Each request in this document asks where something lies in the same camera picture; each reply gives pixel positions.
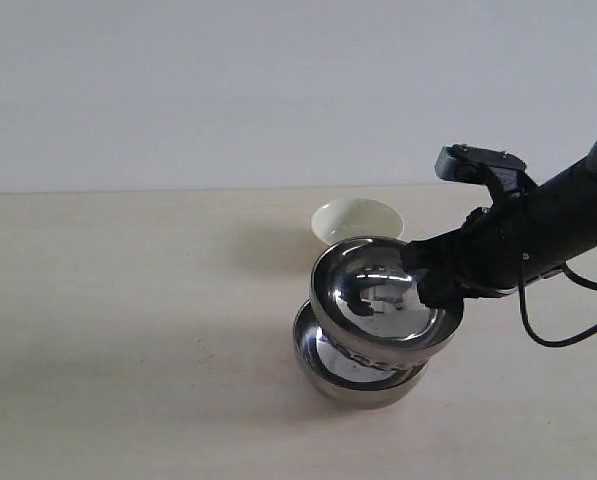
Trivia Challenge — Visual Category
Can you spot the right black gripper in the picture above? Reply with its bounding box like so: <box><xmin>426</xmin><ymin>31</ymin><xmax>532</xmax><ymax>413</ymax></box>
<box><xmin>401</xmin><ymin>197</ymin><xmax>533</xmax><ymax>308</ymax></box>

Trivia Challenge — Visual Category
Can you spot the ribbed stainless steel bowl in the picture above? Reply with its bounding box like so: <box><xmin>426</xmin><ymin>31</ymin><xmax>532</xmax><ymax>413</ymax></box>
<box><xmin>309</xmin><ymin>236</ymin><xmax>464</xmax><ymax>370</ymax></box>

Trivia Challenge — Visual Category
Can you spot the cream ceramic floral bowl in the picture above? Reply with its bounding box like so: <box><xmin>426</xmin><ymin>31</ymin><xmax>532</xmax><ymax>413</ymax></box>
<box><xmin>310</xmin><ymin>197</ymin><xmax>405</xmax><ymax>245</ymax></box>

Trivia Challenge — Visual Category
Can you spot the smooth stainless steel bowl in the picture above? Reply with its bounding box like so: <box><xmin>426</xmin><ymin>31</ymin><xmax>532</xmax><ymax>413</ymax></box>
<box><xmin>292</xmin><ymin>301</ymin><xmax>427</xmax><ymax>410</ymax></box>

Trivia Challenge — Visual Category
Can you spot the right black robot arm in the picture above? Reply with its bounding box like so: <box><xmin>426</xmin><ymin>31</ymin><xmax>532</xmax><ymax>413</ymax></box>
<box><xmin>400</xmin><ymin>140</ymin><xmax>597</xmax><ymax>306</ymax></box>

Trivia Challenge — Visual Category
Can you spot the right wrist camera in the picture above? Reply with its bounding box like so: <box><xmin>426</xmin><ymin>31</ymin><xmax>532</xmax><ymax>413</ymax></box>
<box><xmin>434</xmin><ymin>144</ymin><xmax>537</xmax><ymax>204</ymax></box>

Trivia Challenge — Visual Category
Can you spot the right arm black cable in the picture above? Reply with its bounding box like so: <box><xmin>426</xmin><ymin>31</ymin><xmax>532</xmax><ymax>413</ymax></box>
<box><xmin>516</xmin><ymin>259</ymin><xmax>597</xmax><ymax>349</ymax></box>

